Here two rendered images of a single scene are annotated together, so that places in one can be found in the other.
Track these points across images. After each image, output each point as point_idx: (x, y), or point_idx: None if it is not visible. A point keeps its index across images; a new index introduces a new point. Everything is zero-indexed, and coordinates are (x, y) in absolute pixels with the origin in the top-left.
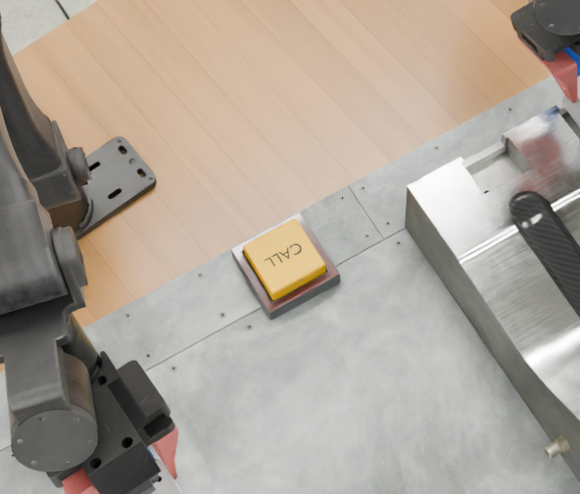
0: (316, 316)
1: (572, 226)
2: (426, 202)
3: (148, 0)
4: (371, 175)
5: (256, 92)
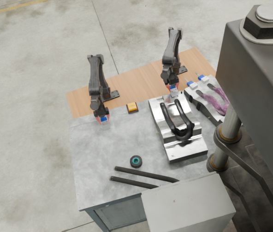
0: (134, 114)
1: (167, 107)
2: (150, 101)
3: (125, 75)
4: (146, 100)
5: (135, 88)
